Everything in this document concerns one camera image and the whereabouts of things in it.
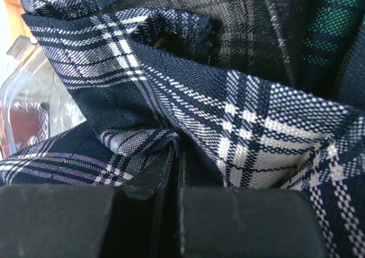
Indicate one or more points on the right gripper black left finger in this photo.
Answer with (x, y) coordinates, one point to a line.
(133, 220)

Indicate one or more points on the wooden clothes rack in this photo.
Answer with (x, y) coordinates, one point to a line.
(17, 25)

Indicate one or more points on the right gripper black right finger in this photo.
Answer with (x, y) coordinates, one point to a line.
(214, 221)

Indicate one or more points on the clear plastic bin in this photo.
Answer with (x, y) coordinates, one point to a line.
(30, 77)

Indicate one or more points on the green navy plaid skirt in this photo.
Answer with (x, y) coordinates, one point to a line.
(330, 28)

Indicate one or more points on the blue patterned placemat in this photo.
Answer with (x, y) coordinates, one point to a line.
(23, 124)

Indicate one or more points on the navy beige plaid skirt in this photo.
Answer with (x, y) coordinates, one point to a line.
(220, 80)

